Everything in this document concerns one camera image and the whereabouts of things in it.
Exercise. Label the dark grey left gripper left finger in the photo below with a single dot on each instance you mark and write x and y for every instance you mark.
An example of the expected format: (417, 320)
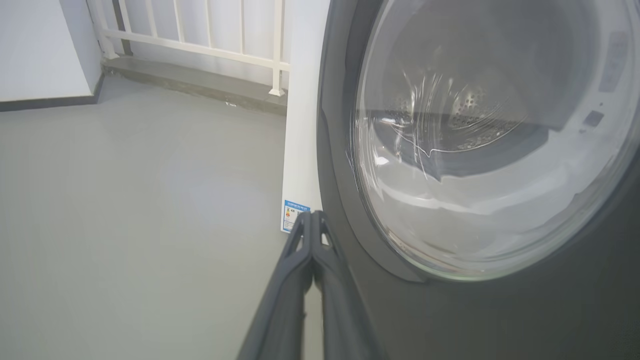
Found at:
(285, 300)

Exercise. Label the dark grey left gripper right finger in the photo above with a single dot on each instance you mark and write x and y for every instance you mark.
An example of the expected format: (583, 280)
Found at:
(345, 315)

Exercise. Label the dark round glass washer door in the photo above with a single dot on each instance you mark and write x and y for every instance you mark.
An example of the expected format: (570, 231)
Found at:
(500, 310)

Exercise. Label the white front-load washing machine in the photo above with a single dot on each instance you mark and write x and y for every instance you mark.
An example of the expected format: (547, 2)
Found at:
(302, 125)

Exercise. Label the blue energy label sticker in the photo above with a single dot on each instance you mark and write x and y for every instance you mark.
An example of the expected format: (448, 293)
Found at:
(291, 215)

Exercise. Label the white metal railing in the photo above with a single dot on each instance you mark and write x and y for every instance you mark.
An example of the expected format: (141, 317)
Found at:
(200, 47)

